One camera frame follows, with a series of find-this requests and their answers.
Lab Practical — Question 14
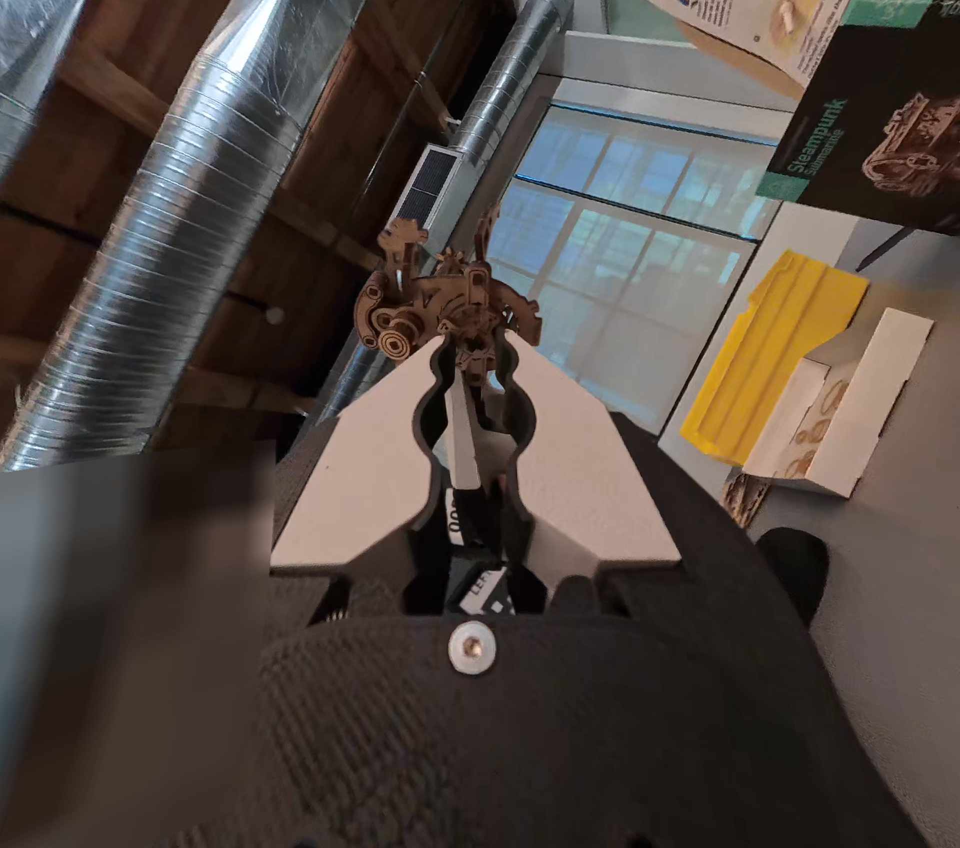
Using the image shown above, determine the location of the white box of wooden rings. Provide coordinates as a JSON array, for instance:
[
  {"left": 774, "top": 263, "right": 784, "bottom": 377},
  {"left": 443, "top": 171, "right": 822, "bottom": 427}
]
[{"left": 741, "top": 308, "right": 936, "bottom": 500}]

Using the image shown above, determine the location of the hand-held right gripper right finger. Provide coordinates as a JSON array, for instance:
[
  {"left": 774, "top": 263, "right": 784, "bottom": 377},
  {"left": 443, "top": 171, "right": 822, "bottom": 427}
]
[{"left": 495, "top": 330, "right": 684, "bottom": 612}]

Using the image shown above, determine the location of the brown wooden mechanical model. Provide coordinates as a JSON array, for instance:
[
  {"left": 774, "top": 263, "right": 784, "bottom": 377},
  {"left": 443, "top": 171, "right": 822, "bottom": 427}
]
[{"left": 354, "top": 203, "right": 543, "bottom": 414}]

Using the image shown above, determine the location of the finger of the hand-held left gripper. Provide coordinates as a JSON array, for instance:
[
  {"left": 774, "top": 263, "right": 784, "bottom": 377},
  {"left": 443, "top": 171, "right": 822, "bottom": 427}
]
[{"left": 442, "top": 375, "right": 487, "bottom": 492}]

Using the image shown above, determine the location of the white vent grille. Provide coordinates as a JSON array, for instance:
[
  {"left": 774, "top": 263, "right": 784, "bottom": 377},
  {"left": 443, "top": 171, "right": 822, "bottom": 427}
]
[{"left": 393, "top": 145, "right": 460, "bottom": 241}]

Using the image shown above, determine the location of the black textured pad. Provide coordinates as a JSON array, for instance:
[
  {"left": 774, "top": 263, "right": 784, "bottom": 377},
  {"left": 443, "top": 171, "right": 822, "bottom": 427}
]
[{"left": 756, "top": 527, "right": 830, "bottom": 627}]

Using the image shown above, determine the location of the laser cut wooden sheet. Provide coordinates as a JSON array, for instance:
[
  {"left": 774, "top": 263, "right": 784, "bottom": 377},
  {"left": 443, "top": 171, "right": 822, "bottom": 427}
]
[{"left": 721, "top": 469, "right": 774, "bottom": 528}]

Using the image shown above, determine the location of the silver ceiling air duct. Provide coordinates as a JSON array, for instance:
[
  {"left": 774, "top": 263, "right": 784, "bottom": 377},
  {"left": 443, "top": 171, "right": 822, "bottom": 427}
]
[{"left": 0, "top": 0, "right": 470, "bottom": 472}]

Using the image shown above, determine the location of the black model kit box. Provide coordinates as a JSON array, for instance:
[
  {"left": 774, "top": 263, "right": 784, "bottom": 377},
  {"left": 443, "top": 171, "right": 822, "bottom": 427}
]
[{"left": 753, "top": 0, "right": 960, "bottom": 235}]

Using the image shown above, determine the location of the slim ribbed silver duct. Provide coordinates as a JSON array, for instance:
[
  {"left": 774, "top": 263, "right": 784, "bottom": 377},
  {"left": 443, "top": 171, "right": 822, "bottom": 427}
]
[{"left": 318, "top": 0, "right": 575, "bottom": 425}]

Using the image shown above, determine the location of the yellow plastic bin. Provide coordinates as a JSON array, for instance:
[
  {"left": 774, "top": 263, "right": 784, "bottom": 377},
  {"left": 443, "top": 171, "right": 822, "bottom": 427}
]
[{"left": 678, "top": 250, "right": 871, "bottom": 466}]

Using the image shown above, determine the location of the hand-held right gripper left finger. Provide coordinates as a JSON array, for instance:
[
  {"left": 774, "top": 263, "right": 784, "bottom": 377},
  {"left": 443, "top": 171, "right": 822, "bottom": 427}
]
[{"left": 270, "top": 335, "right": 455, "bottom": 612}]

